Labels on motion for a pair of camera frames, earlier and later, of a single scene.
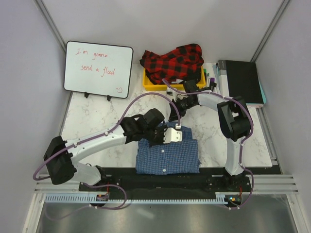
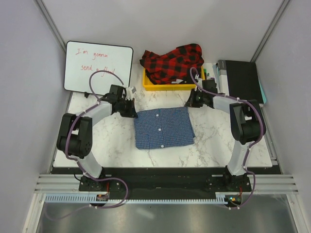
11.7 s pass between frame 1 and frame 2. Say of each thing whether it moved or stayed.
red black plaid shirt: stayed
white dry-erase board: stayed
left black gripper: moved
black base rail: stayed
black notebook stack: stayed
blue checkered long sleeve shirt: moved
